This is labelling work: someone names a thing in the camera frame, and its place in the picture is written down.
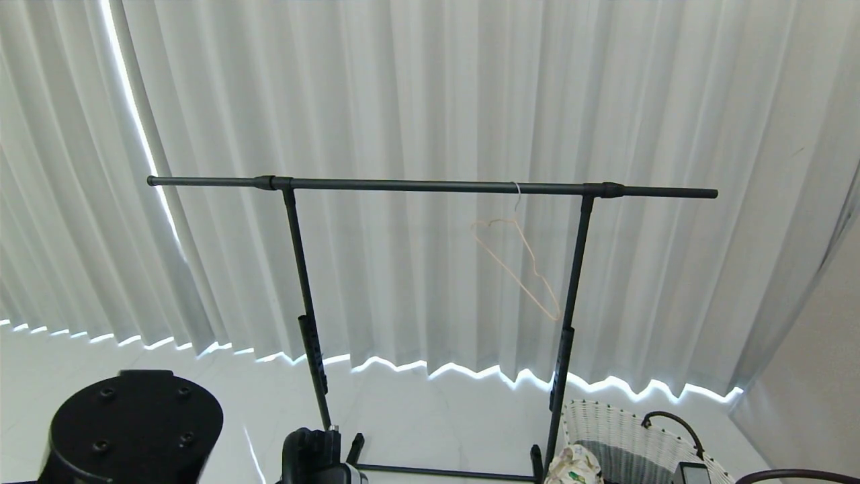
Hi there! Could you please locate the pink clothes hanger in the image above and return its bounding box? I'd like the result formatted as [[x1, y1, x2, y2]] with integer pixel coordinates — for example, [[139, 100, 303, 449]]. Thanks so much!
[[470, 181, 562, 322]]

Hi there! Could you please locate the white laundry basket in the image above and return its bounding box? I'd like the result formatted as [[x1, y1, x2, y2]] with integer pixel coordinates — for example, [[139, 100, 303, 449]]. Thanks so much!
[[561, 399, 736, 484]]

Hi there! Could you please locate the cream printed garment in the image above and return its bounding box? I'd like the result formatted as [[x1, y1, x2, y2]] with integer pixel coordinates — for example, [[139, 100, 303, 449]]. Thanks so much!
[[544, 444, 603, 484]]

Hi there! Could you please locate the black clothes rack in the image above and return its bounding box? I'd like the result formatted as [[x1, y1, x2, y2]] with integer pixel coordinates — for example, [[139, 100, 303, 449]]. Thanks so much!
[[146, 175, 719, 484]]

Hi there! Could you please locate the black cable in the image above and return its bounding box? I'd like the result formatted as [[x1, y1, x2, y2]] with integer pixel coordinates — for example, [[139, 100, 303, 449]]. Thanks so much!
[[734, 468, 860, 484]]

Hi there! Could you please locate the white curtain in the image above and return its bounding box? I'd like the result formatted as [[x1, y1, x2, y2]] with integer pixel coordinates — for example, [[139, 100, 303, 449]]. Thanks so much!
[[0, 0, 860, 405]]

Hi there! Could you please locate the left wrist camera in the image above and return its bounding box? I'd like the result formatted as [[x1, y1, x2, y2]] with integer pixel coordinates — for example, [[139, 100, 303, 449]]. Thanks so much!
[[279, 427, 345, 484]]

